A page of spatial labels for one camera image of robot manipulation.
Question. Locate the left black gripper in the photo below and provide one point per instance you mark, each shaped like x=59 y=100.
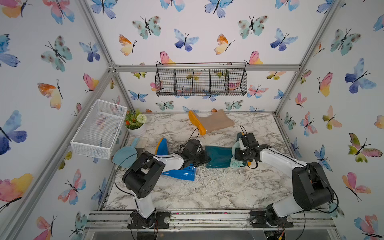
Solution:
x=204 y=155

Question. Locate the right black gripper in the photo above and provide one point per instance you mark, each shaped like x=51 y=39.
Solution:
x=236 y=155

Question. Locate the blue rubber boot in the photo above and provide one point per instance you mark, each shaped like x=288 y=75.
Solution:
x=173 y=163

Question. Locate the teal green rubber boot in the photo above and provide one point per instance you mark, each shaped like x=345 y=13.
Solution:
x=223 y=157

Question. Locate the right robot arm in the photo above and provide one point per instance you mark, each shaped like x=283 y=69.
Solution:
x=311 y=188

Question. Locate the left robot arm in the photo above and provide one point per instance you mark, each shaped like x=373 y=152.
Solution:
x=144 y=173

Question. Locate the beige rubber boot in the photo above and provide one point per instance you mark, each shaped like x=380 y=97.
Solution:
x=215 y=121

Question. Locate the potted plant white pot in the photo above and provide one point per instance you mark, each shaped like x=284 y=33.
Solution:
x=135 y=122

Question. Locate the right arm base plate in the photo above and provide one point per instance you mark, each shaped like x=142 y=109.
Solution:
x=265 y=219

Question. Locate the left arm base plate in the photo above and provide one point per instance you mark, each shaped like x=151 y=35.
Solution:
x=148 y=220

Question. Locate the black wire wall basket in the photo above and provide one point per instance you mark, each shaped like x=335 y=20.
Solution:
x=201 y=80

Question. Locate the aluminium front rail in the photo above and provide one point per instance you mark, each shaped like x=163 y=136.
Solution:
x=205 y=220

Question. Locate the white mesh wall basket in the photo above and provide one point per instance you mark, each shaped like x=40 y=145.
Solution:
x=98 y=133

